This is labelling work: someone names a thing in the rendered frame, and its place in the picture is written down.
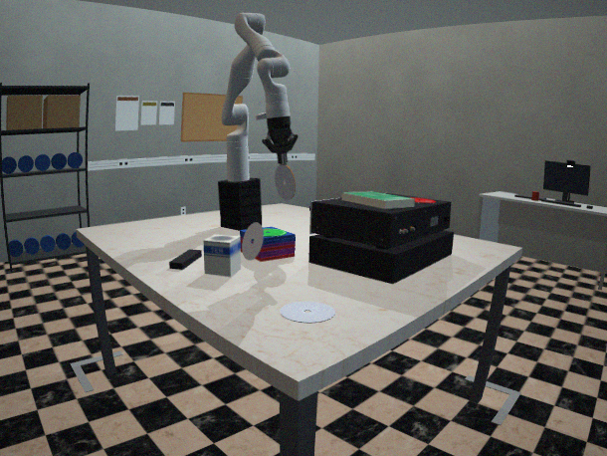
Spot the silver cd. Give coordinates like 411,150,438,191
280,302,335,323

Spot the black rectangular bar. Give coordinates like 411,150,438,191
169,249,202,270

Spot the grey disc with centre hole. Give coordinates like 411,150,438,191
242,222,264,260

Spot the orange cd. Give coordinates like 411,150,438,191
275,165,296,200

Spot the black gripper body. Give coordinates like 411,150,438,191
267,116,292,143

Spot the green cd with red label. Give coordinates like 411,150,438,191
263,229,287,237

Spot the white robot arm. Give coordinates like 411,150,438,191
221,13,290,182

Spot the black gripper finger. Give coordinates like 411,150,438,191
262,133,285,165
283,132,298,165

